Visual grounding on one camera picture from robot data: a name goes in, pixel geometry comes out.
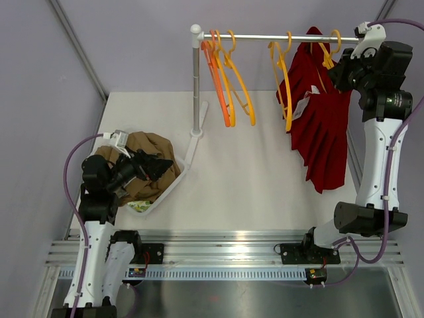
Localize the yellow hanger of red skirt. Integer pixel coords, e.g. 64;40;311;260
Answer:
318;29;342;70

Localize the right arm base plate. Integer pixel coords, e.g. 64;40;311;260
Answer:
278;243;341;265

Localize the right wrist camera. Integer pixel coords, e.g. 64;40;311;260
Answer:
350;22;386;60

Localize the translucent plastic basket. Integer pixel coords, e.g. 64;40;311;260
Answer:
82;125;189;217

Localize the lemon print skirt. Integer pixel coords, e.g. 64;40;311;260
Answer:
127;200;152;213

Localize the orange hanger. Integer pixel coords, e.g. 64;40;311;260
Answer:
201;39;231;127

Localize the yellow hanger of lemon skirt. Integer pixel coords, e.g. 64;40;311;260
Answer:
223;30;256;126

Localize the slotted cable duct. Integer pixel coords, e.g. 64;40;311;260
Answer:
58;268;329;281

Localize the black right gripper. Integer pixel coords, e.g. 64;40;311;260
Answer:
328;47;378;94

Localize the yellow hanger of poppy skirt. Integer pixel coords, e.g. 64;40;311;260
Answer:
209;29;236;127

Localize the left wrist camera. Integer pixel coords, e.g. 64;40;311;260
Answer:
102;130;131;158

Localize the tan corduroy skirt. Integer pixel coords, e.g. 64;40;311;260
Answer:
93;131;181;206

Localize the red skirt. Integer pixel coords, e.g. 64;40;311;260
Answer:
276;42;351;193

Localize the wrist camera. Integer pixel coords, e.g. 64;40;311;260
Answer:
102;130;131;158
350;22;386;60

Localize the aluminium rail frame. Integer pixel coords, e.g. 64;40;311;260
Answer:
44;229;405;268

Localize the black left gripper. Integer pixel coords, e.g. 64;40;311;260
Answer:
106;145;174;192

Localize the yellow hanger of tan skirt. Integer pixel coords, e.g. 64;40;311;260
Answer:
267;31;293;133

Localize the white clothes rack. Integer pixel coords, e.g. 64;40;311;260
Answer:
184;24;359;169

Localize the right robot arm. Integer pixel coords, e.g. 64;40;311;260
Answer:
300;41;413;264

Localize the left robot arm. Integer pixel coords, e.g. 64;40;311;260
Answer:
51;149;173;317

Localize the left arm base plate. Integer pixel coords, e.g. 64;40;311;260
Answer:
131;243;164;266

